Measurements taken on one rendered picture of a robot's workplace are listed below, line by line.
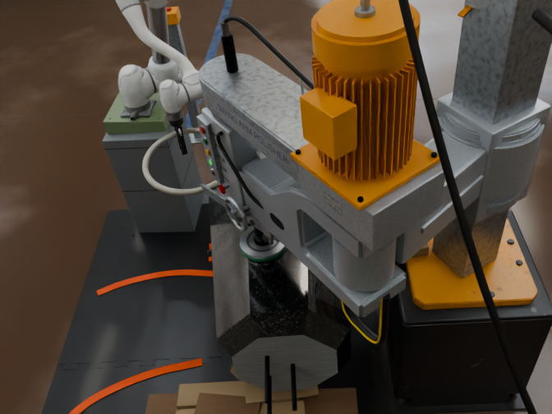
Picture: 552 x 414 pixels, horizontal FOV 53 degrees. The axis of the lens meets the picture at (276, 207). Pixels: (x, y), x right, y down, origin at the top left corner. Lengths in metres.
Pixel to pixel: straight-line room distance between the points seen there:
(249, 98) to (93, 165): 3.03
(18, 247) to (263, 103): 2.82
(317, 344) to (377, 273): 0.70
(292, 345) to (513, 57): 1.33
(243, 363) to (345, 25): 1.58
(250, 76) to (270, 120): 0.27
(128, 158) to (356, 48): 2.47
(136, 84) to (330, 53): 2.21
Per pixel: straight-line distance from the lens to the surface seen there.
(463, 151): 1.89
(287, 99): 1.74
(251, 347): 2.30
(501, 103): 1.88
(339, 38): 1.19
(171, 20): 4.10
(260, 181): 1.91
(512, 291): 2.44
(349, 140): 1.25
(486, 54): 1.83
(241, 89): 1.82
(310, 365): 2.42
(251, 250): 2.42
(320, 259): 1.83
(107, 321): 3.50
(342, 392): 2.83
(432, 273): 2.44
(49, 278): 3.92
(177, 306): 3.41
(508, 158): 1.96
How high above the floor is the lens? 2.65
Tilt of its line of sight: 43 degrees down
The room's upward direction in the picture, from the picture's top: 8 degrees counter-clockwise
